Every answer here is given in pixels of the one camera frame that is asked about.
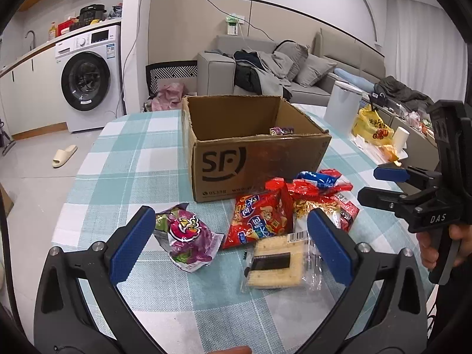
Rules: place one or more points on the red box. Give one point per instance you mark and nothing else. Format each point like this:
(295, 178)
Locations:
(67, 26)

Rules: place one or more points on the stick vacuum cleaner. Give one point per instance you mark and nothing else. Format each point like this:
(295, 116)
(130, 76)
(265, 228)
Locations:
(6, 140)

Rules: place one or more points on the black white patterned basket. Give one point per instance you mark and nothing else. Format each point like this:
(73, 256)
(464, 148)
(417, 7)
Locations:
(169, 72)

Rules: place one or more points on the small purple candy packet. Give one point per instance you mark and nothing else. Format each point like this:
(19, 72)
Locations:
(281, 130)

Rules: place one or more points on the grey cushion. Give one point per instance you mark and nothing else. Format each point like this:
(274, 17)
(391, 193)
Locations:
(293, 59)
(313, 70)

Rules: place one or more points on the blue cookie packet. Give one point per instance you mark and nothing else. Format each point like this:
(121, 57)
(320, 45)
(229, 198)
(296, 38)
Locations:
(317, 179)

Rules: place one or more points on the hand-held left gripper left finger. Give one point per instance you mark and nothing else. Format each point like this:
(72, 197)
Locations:
(132, 243)

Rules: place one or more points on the white curtain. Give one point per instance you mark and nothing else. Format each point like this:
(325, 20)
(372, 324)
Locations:
(424, 44)

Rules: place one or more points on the yellow plastic bag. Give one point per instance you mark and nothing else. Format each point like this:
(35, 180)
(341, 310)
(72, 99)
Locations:
(372, 129)

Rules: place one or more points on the light blue pillow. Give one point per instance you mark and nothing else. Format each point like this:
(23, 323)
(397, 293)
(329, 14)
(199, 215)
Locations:
(354, 79)

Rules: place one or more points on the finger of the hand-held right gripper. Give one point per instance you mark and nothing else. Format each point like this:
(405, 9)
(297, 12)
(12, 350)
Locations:
(379, 198)
(387, 173)

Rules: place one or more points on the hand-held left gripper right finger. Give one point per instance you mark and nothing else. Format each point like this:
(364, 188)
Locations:
(330, 247)

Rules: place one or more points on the white cylindrical bin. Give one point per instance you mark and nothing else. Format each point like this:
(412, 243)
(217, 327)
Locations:
(341, 110)

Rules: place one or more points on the white paper cup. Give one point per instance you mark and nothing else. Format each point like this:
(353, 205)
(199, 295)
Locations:
(400, 138)

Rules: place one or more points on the white kitchen cabinet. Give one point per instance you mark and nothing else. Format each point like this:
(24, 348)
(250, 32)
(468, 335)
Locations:
(33, 88)

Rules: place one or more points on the pink cloth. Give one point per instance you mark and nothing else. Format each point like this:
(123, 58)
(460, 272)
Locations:
(167, 97)

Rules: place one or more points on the wall socket with charger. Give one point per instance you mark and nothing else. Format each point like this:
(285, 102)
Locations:
(234, 25)

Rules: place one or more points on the person's right hand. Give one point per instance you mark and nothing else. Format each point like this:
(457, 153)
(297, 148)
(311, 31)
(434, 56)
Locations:
(427, 247)

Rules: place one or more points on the kitchen faucet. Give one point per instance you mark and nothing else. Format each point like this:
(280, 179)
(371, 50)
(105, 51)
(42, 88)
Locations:
(29, 38)

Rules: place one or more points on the red noodle snack packet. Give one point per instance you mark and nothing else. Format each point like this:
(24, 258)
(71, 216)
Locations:
(341, 206)

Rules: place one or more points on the black rice cooker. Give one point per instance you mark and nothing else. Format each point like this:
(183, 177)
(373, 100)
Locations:
(92, 14)

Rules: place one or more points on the clear food container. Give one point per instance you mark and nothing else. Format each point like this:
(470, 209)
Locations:
(379, 153)

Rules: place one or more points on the white washing machine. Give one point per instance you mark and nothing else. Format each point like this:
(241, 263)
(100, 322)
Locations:
(92, 77)

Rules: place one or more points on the red cookie packet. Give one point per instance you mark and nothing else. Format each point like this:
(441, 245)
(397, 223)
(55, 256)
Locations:
(330, 172)

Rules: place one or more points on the pile of clothes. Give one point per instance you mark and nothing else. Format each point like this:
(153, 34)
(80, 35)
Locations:
(258, 70)

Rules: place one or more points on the dark jacket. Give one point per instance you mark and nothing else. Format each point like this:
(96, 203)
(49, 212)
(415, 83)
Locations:
(402, 92)

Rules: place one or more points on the person's right forearm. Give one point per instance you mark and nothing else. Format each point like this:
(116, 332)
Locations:
(453, 309)

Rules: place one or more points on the grey sofa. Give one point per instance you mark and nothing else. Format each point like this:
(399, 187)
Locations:
(217, 73)

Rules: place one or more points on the red cartoon snack packet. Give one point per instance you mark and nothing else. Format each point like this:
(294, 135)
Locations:
(258, 217)

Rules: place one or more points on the checkered tablecloth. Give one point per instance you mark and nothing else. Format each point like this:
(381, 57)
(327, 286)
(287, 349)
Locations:
(147, 155)

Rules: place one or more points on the clear cracker packet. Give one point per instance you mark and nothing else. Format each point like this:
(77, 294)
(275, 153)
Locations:
(276, 265)

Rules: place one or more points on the purple snack packet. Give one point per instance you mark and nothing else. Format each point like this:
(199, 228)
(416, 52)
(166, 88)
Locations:
(188, 239)

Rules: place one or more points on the yellow bottle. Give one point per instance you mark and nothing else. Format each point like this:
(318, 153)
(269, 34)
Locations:
(52, 32)

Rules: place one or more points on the beige slipper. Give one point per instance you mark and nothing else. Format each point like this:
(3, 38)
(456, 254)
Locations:
(64, 156)

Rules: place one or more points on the brown cardboard box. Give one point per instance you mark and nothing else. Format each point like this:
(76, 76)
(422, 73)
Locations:
(258, 162)

